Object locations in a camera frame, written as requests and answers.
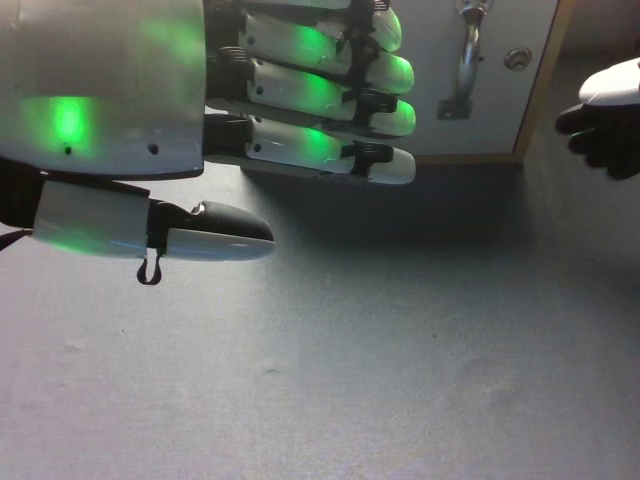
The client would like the white cabinet door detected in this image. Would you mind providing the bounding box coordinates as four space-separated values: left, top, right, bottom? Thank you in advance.
239 0 562 169

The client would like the chrome door handle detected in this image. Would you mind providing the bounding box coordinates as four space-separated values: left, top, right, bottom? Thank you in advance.
437 0 490 122

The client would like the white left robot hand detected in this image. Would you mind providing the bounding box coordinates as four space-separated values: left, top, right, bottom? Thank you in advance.
0 0 418 287

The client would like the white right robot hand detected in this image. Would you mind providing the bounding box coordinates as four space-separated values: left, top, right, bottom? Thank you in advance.
554 57 640 182

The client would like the grey table cloth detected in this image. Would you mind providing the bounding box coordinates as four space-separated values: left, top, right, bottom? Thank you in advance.
0 49 640 480

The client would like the round silver lock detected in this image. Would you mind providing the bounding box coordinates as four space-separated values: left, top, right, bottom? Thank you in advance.
503 46 533 72

